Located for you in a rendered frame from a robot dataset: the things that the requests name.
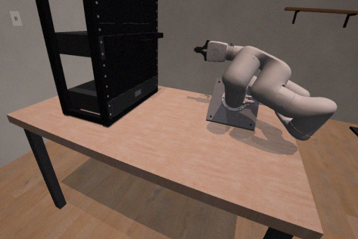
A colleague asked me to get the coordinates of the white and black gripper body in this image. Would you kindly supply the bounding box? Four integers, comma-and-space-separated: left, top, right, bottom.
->
206, 41, 228, 62

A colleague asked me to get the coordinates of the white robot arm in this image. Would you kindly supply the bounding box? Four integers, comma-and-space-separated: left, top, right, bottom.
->
222, 43, 337, 141

